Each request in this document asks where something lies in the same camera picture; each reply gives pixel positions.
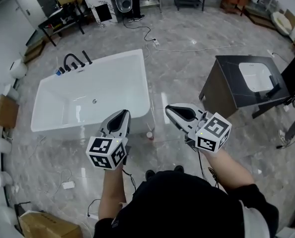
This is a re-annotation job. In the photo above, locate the marble pattern cabinet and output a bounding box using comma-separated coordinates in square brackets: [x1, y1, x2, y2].
[87, 0, 119, 27]

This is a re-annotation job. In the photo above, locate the black arched bathtub faucet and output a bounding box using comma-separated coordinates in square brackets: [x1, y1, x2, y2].
[63, 53, 79, 72]

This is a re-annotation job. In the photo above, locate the white bathtub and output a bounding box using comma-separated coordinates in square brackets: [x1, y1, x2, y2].
[30, 49, 152, 140]

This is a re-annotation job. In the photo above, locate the black low table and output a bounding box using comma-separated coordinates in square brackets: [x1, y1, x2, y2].
[38, 5, 85, 47]

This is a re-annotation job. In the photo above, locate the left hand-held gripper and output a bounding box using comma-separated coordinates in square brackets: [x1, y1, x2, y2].
[85, 110, 132, 171]

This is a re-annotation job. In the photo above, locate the black sink faucet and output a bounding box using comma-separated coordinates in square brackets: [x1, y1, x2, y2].
[265, 75, 282, 99]

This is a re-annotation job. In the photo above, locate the small cardboard box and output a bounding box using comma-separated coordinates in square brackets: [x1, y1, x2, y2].
[0, 94, 20, 129]

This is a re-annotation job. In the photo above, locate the person's right forearm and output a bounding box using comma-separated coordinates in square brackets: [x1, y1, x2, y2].
[204, 149, 255, 190]

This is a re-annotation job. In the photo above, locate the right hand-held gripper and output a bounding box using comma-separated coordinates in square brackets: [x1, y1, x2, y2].
[165, 103, 232, 154]

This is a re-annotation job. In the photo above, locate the white toilet tank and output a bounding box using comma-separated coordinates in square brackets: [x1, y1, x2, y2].
[9, 59, 28, 79]

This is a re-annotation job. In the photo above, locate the dark vanity cabinet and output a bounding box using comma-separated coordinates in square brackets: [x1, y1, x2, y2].
[199, 55, 291, 119]

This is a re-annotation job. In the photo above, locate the black floor cable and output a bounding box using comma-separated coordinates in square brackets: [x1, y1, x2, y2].
[122, 18, 155, 41]

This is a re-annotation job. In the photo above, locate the black hand shower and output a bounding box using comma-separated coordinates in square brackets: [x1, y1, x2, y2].
[82, 50, 93, 65]

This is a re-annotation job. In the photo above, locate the large cardboard box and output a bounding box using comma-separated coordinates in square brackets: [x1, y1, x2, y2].
[18, 211, 82, 238]

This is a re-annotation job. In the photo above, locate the round white basin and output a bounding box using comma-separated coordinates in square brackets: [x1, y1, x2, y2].
[271, 11, 294, 36]

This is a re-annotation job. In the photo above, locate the white sink basin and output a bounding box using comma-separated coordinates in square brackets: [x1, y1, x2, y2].
[238, 62, 274, 93]

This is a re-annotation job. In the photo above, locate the person's black-clad body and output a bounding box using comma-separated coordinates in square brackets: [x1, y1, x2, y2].
[94, 170, 280, 238]

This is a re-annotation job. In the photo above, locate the person's left forearm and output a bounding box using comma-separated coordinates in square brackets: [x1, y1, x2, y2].
[97, 169, 127, 220]

